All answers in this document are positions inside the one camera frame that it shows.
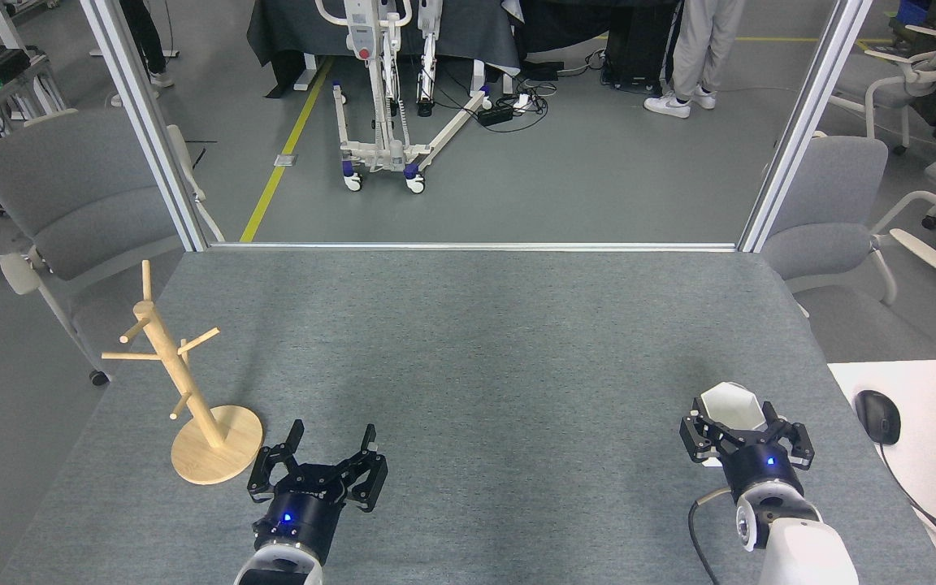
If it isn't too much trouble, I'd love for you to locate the silver frame post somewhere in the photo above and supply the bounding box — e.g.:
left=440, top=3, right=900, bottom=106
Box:
left=78, top=0, right=209, bottom=253
left=738, top=0, right=875, bottom=253

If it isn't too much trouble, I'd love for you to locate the white swivel office chair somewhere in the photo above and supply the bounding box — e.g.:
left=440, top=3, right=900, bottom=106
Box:
left=830, top=6, right=936, bottom=155

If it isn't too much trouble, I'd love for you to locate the black computer mouse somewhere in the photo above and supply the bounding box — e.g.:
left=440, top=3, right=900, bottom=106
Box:
left=855, top=390, right=902, bottom=446

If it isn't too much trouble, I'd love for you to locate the silver frame crossbar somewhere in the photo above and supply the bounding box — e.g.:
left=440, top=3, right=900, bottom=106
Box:
left=208, top=241, right=739, bottom=253

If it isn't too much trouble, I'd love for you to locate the wooden cup rack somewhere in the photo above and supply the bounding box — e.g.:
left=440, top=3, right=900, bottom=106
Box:
left=101, top=260, right=264, bottom=487

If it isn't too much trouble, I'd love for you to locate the white hexagonal cup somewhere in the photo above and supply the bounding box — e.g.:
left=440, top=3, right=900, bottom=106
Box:
left=695, top=382, right=769, bottom=469

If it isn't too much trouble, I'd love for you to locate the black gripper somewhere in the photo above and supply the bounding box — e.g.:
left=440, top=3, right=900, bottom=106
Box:
left=679, top=396, right=817, bottom=505
left=247, top=419, right=389, bottom=566

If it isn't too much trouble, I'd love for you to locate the dark table cloth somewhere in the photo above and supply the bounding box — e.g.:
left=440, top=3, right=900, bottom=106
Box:
left=247, top=0, right=522, bottom=98

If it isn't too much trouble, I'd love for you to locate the black mouse cable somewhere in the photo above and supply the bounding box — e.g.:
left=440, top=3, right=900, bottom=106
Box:
left=878, top=443, right=936, bottom=570

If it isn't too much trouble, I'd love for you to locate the metal equipment cart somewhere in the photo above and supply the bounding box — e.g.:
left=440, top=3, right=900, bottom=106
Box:
left=0, top=45, right=69, bottom=123

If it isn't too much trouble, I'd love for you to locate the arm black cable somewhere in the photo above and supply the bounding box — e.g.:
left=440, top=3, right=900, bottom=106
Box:
left=687, top=486, right=741, bottom=585

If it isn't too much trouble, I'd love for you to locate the white stand on wheels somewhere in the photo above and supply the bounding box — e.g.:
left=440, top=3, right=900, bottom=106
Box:
left=314, top=0, right=493, bottom=194

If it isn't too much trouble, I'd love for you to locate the grey chair with beige armrests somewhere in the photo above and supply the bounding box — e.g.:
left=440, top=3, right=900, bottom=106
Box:
left=760, top=130, right=936, bottom=318
left=0, top=108, right=225, bottom=387

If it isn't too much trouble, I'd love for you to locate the black box on floor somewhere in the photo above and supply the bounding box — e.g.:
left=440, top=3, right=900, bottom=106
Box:
left=603, top=4, right=676, bottom=92

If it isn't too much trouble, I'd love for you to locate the person in pale trousers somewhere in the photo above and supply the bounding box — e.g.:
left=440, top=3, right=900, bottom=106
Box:
left=643, top=0, right=747, bottom=119

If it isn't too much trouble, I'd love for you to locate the person in dark trousers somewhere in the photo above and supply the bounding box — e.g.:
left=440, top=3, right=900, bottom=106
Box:
left=110, top=0, right=176, bottom=108

